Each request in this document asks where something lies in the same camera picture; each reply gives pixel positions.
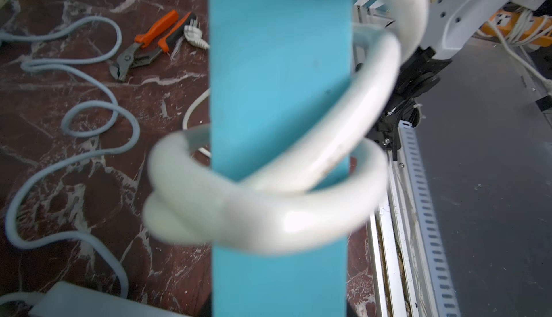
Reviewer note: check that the teal power strip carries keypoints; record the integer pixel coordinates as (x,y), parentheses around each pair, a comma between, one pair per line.
(276,66)

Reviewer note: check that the white slotted cable duct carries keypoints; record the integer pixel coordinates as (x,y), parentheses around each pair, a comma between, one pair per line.
(441,293)

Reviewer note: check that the orange handled pliers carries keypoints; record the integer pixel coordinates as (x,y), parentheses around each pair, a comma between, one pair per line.
(159,39)

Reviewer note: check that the orange power strip in background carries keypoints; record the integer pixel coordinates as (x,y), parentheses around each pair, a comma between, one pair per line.
(519,28)

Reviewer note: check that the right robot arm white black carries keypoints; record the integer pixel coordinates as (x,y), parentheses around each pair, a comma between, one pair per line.
(450,24)

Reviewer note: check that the grey white power strip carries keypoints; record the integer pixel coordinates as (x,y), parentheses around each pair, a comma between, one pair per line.
(65,299)

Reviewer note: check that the aluminium front rail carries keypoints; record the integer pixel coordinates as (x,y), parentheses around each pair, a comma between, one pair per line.
(391,266)

